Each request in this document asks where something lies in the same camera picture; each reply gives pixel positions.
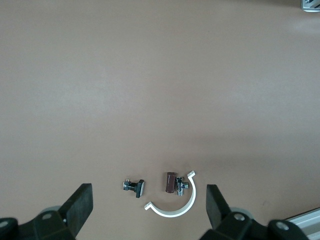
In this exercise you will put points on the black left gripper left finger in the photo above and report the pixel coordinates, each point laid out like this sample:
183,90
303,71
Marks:
78,207

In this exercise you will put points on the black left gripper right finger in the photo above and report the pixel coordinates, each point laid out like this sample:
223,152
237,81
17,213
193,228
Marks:
216,212

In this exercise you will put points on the aluminium profile rail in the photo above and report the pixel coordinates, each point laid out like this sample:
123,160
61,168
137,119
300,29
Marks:
307,222

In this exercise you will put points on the grey metal bracket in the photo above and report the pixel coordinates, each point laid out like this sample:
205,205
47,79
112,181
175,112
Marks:
311,5

